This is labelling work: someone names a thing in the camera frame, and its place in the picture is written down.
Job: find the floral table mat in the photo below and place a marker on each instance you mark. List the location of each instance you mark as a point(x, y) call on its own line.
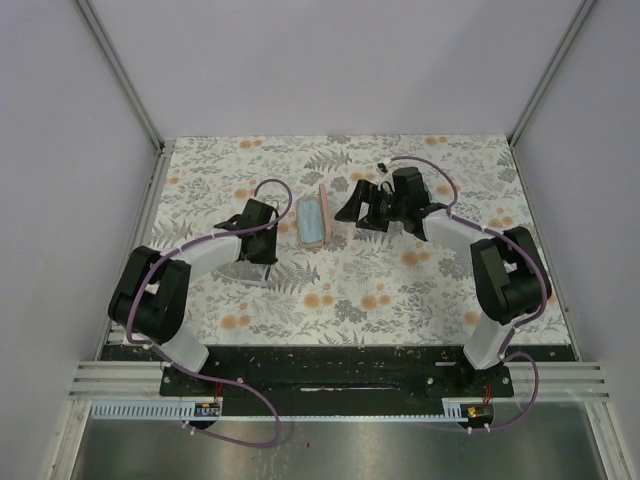
point(363, 287)

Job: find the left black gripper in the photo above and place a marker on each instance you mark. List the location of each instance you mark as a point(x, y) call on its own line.
point(270, 257)

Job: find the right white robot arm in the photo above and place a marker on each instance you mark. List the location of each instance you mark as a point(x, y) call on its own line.
point(509, 278)

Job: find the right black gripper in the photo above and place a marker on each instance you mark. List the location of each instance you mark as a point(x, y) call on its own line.
point(351, 210)

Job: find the white cable duct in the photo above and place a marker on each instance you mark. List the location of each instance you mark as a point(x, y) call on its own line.
point(180, 410)
point(457, 409)

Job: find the right white cable duct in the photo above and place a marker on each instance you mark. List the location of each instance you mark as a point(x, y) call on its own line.
point(457, 409)

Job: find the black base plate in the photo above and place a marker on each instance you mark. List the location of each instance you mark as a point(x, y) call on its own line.
point(327, 381)

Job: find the pink glasses case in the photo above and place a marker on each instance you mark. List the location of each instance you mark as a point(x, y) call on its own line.
point(322, 198)

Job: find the left white cable duct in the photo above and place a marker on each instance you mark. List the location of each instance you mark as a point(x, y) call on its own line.
point(180, 410)

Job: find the blue cloth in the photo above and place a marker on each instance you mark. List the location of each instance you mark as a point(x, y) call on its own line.
point(310, 224)

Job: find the white sunglasses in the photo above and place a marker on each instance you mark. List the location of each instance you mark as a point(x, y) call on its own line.
point(246, 273)

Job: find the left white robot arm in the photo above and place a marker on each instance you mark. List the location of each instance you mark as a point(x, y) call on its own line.
point(151, 295)

